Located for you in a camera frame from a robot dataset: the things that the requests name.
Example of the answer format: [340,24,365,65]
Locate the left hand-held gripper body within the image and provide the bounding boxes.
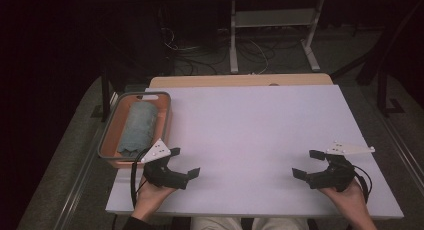
[139,138,190,191]

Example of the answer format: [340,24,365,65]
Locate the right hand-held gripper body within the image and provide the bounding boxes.
[305,140,376,193]

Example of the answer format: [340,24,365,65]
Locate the light blue denim shorts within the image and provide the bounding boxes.
[117,101,160,158]

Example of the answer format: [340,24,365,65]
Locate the orange storage basket grey rim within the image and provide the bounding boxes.
[97,91,173,170]

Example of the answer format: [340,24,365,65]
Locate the person's left hand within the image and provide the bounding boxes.
[132,175,176,223]

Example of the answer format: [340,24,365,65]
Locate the person's right hand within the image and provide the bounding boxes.
[318,180,369,221]

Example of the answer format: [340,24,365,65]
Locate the person's legs beige trousers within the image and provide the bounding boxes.
[190,216,311,230]

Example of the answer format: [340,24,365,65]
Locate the black metal stand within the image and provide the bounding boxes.
[99,65,122,123]
[329,0,424,118]

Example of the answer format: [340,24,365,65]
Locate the light wooden table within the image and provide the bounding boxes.
[148,73,334,89]

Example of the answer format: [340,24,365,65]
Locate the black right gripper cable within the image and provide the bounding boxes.
[352,164,374,205]

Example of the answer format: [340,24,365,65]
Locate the metal floor rail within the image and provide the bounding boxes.
[379,115,424,188]
[52,123,108,230]

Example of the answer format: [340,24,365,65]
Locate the tangle of floor cables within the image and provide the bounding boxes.
[159,25,278,76]

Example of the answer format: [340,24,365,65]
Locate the white metal stand frame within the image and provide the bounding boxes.
[229,0,326,74]

